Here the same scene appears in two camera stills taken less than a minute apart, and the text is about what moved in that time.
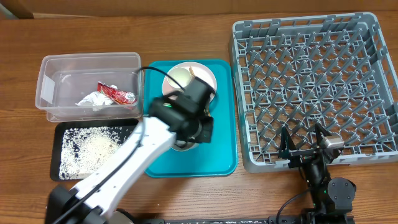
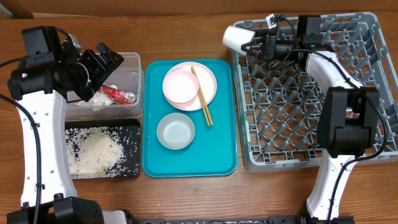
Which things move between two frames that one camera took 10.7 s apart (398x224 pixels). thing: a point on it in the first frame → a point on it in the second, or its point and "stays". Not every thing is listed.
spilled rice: x=85 y=149 stays
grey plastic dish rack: x=337 y=71 stays
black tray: x=79 y=147 stays
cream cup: x=181 y=75 → x=234 y=37
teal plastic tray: x=218 y=158 stays
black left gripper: x=206 y=132 → x=100 y=68
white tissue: x=96 y=99 stays
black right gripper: x=286 y=145 → x=269 y=50
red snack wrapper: x=120 y=97 stays
